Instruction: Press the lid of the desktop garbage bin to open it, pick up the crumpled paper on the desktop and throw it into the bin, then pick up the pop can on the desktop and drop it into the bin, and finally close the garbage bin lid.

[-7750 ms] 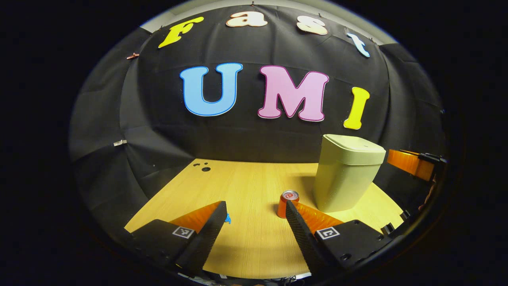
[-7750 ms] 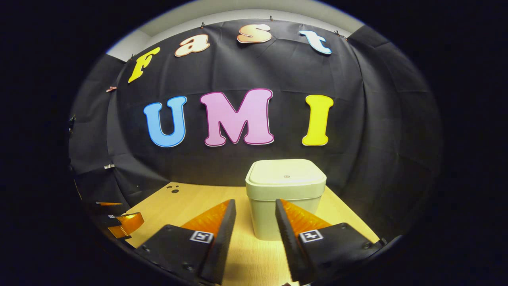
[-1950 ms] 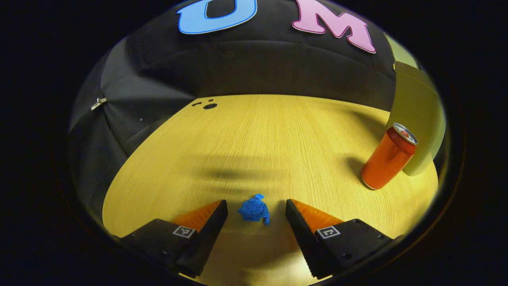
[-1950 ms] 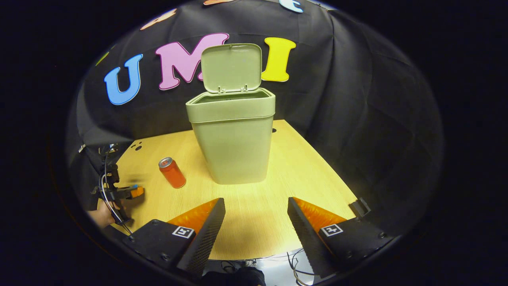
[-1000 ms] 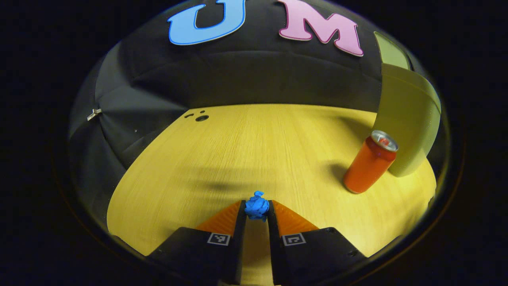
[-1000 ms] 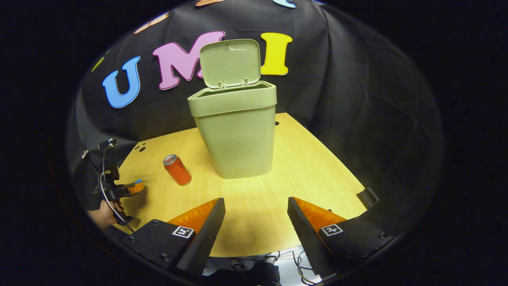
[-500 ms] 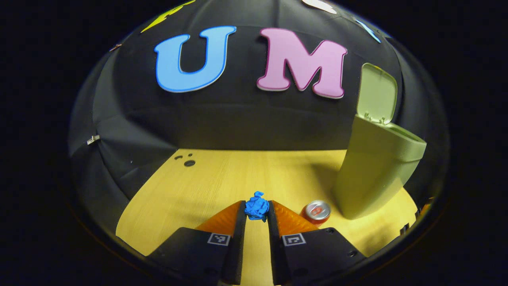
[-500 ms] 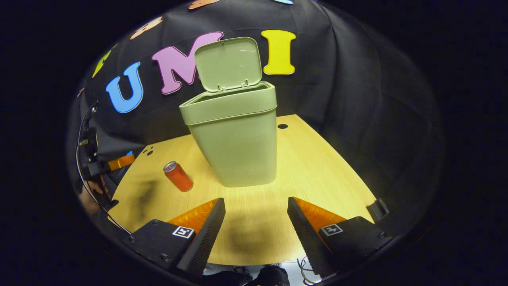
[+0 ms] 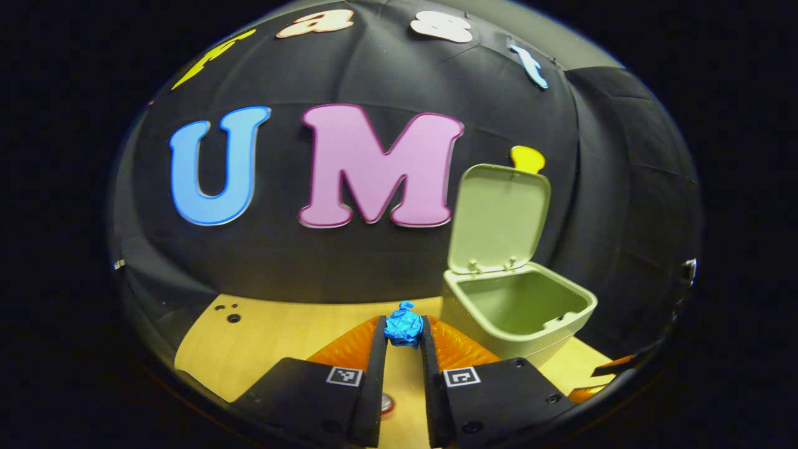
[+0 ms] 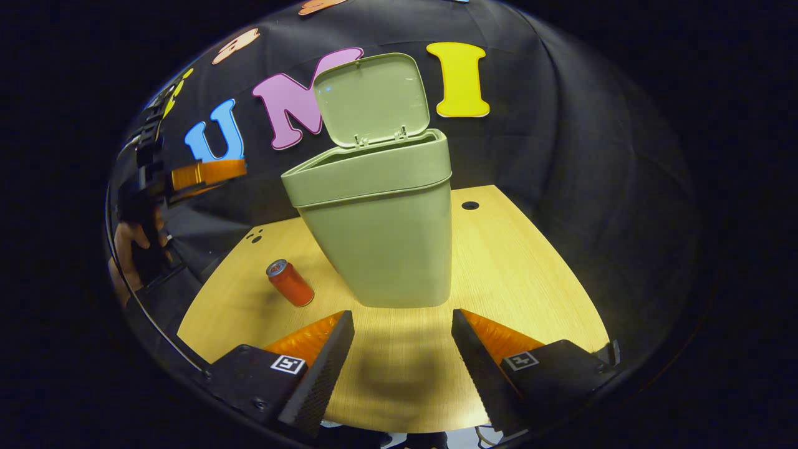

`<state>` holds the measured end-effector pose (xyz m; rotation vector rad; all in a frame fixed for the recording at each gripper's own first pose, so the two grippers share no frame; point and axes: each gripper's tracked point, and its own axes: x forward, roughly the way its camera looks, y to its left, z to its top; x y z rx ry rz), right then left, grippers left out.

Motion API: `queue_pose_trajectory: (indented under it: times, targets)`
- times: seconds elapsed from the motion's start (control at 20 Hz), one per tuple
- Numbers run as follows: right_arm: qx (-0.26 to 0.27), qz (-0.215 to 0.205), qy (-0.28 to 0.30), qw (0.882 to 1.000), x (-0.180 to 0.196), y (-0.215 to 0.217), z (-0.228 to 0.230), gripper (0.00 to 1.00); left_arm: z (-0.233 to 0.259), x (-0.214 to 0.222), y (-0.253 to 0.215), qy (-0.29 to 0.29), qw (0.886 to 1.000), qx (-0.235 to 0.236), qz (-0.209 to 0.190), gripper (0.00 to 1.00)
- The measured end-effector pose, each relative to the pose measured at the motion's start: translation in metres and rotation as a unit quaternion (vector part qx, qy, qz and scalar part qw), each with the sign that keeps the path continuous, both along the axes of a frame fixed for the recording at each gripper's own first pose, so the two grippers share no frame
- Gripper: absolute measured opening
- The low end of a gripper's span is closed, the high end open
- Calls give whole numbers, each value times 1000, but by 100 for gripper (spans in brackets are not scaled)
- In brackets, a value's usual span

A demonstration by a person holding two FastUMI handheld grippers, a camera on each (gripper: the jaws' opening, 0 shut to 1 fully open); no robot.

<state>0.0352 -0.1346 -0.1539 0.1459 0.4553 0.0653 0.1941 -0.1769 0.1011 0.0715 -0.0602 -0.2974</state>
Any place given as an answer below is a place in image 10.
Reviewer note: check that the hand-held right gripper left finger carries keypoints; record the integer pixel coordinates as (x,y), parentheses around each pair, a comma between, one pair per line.
(324,374)

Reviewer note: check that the black backdrop cloth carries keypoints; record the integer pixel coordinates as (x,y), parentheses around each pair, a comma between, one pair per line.
(561,156)

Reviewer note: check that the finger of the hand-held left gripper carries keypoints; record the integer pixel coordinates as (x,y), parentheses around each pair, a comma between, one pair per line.
(209,173)

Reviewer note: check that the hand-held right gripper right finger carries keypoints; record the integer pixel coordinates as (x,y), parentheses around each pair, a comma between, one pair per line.
(480,374)

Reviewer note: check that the green desktop garbage bin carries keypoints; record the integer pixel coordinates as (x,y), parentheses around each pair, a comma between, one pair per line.
(386,249)

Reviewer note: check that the red pop can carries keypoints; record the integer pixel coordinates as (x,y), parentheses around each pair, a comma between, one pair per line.
(293,285)

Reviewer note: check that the wooden desktop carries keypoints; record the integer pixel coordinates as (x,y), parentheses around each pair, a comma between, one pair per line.
(511,268)

